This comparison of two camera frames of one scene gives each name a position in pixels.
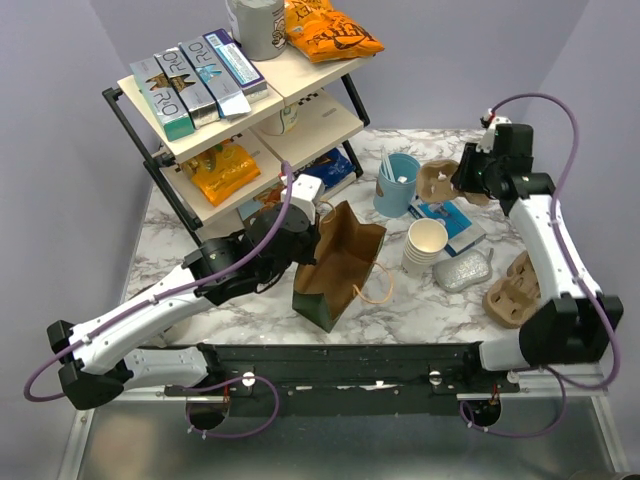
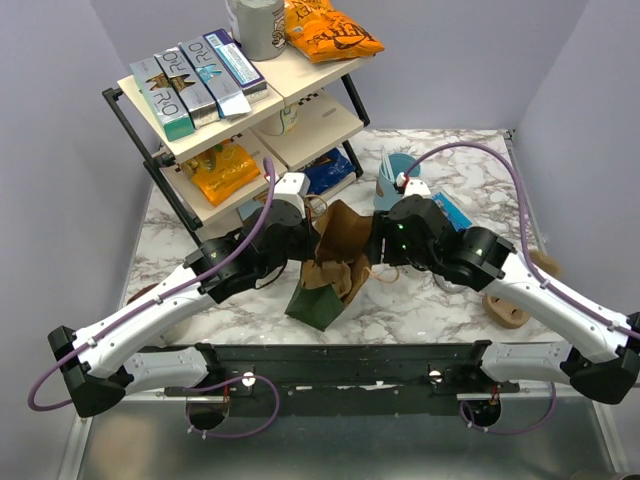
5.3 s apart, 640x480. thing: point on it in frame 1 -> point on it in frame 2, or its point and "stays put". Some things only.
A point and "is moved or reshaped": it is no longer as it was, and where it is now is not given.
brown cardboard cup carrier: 509,301 is moved or reshaped
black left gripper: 312,238 stays put
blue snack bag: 333,170 stays put
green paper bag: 326,289 stays put
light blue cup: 399,174 stays put
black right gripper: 462,180 -> 383,227
